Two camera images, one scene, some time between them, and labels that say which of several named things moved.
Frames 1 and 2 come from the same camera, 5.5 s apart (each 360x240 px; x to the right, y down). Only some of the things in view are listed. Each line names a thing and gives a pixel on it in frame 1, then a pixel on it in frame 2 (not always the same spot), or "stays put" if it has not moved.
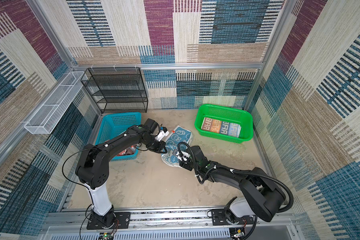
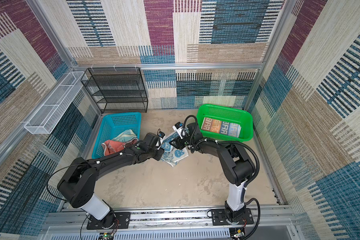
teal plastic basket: (111, 124) stays put
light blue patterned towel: (180, 135) stays put
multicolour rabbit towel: (221, 127) stays put
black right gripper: (185, 165) to (178, 141)
